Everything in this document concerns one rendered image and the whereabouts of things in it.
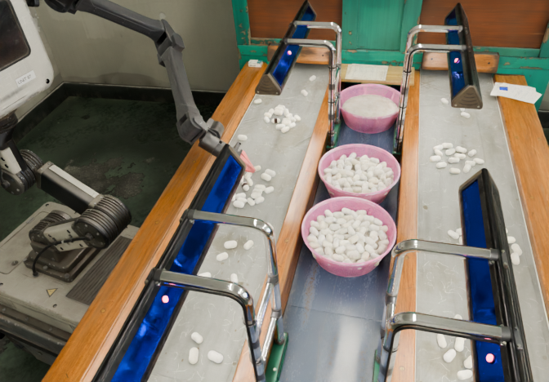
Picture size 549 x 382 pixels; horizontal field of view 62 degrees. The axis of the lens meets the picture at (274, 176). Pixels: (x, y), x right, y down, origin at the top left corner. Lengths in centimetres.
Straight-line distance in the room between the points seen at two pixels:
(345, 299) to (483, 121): 94
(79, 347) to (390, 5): 166
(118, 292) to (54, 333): 57
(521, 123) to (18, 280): 187
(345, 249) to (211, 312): 41
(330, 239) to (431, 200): 36
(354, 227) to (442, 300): 32
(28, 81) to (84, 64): 239
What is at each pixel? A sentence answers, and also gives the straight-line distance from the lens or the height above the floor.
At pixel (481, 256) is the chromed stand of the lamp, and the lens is 85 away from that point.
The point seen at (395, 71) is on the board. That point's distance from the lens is 211.
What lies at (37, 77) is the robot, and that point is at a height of 117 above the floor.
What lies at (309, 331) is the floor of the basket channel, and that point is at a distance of 124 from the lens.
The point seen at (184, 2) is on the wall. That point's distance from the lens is 320.
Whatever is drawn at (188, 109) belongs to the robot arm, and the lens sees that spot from 152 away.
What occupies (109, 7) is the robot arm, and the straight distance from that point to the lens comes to 169.
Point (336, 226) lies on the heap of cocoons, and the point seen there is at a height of 74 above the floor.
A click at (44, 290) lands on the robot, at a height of 47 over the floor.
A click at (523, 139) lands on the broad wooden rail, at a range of 181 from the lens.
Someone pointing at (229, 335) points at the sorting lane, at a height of 74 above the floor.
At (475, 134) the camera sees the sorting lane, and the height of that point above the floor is 74.
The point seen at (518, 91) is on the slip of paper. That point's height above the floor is 77.
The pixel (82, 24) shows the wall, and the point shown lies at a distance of 366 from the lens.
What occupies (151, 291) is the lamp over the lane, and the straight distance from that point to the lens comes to 81.
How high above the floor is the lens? 173
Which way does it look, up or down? 39 degrees down
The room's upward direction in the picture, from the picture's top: 5 degrees counter-clockwise
